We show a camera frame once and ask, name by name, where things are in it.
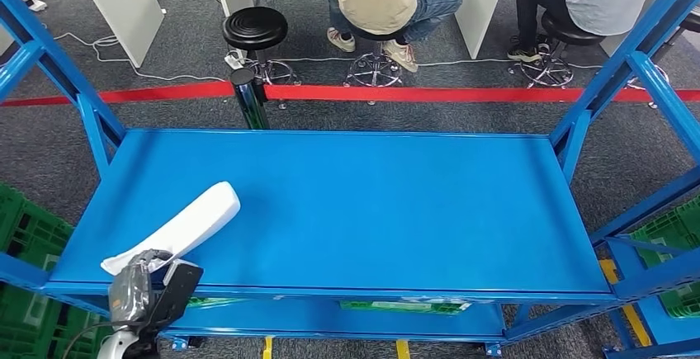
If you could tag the grey five-finger robot hand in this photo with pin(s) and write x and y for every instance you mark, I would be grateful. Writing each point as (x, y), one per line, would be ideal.
(131, 291)

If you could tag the white plastic mirror cover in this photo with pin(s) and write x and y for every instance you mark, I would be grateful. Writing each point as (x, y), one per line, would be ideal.
(197, 220)

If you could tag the blue steel shelf rack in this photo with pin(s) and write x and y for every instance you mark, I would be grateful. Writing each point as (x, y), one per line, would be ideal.
(656, 277)
(355, 209)
(22, 272)

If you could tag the yellow floor tape outline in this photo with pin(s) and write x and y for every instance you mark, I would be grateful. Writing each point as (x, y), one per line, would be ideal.
(267, 350)
(631, 318)

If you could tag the red barrier belt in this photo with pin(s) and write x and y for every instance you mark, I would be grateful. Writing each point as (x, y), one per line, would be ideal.
(164, 93)
(437, 94)

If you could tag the white power strip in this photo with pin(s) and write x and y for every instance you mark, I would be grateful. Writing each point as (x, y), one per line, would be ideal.
(35, 3)
(234, 60)

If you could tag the black round stool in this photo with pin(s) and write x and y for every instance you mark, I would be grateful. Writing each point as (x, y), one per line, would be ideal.
(254, 28)
(376, 47)
(568, 31)

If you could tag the black barrier post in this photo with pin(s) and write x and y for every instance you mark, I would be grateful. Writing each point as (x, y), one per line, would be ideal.
(250, 102)

